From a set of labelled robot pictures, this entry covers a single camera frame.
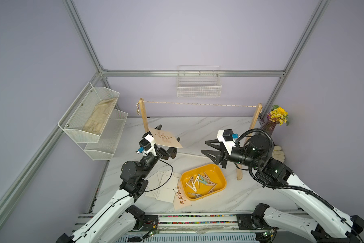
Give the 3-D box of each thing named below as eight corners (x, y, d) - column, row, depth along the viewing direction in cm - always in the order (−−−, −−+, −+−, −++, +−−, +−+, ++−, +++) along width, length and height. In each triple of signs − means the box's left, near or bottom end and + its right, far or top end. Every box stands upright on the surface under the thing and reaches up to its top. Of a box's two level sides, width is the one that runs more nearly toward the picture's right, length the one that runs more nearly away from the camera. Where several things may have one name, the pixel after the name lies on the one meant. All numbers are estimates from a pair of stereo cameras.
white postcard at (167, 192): (156, 199, 83) (155, 198, 81) (163, 176, 91) (162, 174, 90) (173, 203, 82) (173, 202, 80) (179, 178, 90) (178, 177, 89)
